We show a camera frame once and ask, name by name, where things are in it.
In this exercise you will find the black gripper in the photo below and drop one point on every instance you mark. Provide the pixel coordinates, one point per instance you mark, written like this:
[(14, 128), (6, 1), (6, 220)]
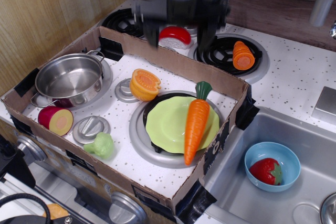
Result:
[(208, 15)]

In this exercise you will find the orange toy carrot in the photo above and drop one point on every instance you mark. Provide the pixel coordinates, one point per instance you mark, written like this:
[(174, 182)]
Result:
[(197, 117)]

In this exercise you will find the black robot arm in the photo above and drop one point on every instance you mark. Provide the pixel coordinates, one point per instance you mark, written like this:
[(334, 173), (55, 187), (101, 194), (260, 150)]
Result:
[(207, 15)]

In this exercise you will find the orange toy carrot slice piece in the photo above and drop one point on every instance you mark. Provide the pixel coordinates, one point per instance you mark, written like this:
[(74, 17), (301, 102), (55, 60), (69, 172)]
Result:
[(243, 58)]

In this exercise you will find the green plastic plate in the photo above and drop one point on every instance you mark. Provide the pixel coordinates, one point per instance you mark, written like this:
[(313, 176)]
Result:
[(168, 124)]

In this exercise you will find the black burner under plate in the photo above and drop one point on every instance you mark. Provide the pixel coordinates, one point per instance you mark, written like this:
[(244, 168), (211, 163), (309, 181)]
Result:
[(155, 108)]

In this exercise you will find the red white toy sushi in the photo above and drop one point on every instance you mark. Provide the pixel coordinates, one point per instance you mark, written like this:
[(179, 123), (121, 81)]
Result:
[(175, 37)]

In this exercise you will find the black burner coil back left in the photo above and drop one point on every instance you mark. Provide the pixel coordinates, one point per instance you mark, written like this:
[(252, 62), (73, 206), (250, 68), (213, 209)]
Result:
[(122, 21)]

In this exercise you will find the orange toy pumpkin half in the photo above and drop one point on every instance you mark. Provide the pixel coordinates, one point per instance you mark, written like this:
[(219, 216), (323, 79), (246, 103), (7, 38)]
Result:
[(144, 85)]

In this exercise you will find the silver stove knob middle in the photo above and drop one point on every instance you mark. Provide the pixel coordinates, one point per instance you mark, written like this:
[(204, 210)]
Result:
[(123, 92)]

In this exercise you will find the silver stove knob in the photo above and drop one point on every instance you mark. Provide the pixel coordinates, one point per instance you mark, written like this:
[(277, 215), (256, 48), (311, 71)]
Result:
[(123, 92), (86, 130)]

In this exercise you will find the stainless steel pot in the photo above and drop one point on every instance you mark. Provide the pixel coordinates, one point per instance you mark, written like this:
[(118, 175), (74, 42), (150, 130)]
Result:
[(70, 80)]

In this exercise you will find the green toy broccoli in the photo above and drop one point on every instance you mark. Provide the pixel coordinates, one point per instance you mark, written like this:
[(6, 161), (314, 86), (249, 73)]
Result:
[(102, 146)]

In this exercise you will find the silver stove knob front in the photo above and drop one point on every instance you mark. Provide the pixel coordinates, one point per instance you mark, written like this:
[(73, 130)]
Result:
[(86, 130)]

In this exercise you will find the grey faucet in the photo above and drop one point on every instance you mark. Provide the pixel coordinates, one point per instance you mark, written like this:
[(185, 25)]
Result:
[(319, 12)]

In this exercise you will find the red yellow toy fruit half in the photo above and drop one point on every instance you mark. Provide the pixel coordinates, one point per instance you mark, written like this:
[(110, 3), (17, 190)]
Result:
[(57, 120)]

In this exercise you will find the red toy strawberry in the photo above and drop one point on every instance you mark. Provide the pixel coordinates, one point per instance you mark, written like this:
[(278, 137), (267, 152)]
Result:
[(268, 171)]

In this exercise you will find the cardboard fence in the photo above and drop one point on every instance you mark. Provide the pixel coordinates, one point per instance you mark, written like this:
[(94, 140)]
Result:
[(171, 192)]

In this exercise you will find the blue plastic bowl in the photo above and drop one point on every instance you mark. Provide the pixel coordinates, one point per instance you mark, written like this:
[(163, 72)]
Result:
[(287, 159)]

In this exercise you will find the silver sink basin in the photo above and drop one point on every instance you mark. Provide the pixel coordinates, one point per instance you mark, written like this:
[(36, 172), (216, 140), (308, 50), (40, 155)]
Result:
[(239, 201)]

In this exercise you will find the silver oven knob right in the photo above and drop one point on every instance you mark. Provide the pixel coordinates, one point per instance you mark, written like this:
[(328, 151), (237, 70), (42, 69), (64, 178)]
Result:
[(125, 210)]

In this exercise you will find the silver oven knob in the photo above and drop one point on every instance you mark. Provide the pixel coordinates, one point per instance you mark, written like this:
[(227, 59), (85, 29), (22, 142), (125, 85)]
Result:
[(125, 210), (32, 152)]

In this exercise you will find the silver oven knob left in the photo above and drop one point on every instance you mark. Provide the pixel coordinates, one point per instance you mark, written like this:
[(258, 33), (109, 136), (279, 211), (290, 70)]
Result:
[(32, 152)]

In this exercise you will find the yellow toy piece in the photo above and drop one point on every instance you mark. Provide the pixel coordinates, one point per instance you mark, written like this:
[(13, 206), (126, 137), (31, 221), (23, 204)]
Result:
[(57, 211)]

